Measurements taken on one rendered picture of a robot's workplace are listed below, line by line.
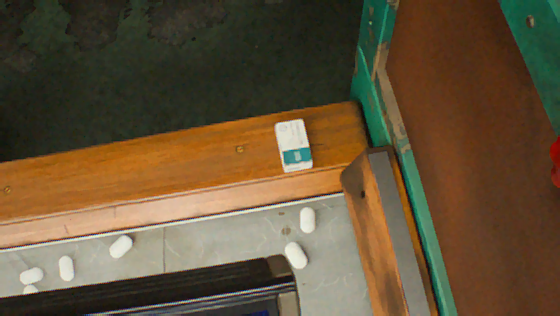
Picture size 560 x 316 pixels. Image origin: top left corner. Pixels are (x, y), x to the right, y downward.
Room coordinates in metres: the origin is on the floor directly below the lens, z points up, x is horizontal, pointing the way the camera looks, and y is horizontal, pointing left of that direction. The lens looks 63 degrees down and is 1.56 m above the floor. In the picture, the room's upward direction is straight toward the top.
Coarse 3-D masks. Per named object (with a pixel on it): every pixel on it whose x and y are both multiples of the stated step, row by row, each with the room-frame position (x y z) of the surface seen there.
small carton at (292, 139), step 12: (300, 120) 0.44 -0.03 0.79; (276, 132) 0.43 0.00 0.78; (288, 132) 0.42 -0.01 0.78; (300, 132) 0.42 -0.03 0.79; (288, 144) 0.41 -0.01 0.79; (300, 144) 0.41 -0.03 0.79; (288, 156) 0.39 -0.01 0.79; (300, 156) 0.39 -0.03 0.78; (288, 168) 0.38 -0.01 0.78; (300, 168) 0.38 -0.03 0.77
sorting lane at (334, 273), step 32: (160, 224) 0.32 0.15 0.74; (192, 224) 0.32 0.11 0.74; (224, 224) 0.32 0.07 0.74; (256, 224) 0.32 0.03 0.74; (288, 224) 0.32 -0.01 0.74; (320, 224) 0.32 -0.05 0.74; (0, 256) 0.27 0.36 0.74; (32, 256) 0.27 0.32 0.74; (96, 256) 0.27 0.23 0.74; (128, 256) 0.27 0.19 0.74; (160, 256) 0.28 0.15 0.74; (192, 256) 0.28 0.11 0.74; (224, 256) 0.28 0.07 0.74; (256, 256) 0.28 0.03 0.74; (320, 256) 0.28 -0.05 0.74; (352, 256) 0.28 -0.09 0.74; (0, 288) 0.22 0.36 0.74; (320, 288) 0.24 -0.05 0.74; (352, 288) 0.24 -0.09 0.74
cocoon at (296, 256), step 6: (288, 246) 0.28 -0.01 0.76; (294, 246) 0.28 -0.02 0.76; (288, 252) 0.28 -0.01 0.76; (294, 252) 0.28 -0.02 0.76; (300, 252) 0.28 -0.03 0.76; (288, 258) 0.27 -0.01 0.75; (294, 258) 0.27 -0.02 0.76; (300, 258) 0.27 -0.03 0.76; (306, 258) 0.27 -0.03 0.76; (294, 264) 0.26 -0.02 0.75; (300, 264) 0.26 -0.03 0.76; (306, 264) 0.26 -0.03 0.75
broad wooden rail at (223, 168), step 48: (144, 144) 0.42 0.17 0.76; (192, 144) 0.42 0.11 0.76; (240, 144) 0.42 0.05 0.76; (336, 144) 0.42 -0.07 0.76; (0, 192) 0.35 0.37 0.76; (48, 192) 0.35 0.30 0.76; (96, 192) 0.35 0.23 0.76; (144, 192) 0.35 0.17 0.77; (192, 192) 0.35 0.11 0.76; (240, 192) 0.36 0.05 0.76; (288, 192) 0.36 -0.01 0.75; (336, 192) 0.36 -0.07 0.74; (0, 240) 0.29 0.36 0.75; (48, 240) 0.29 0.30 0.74
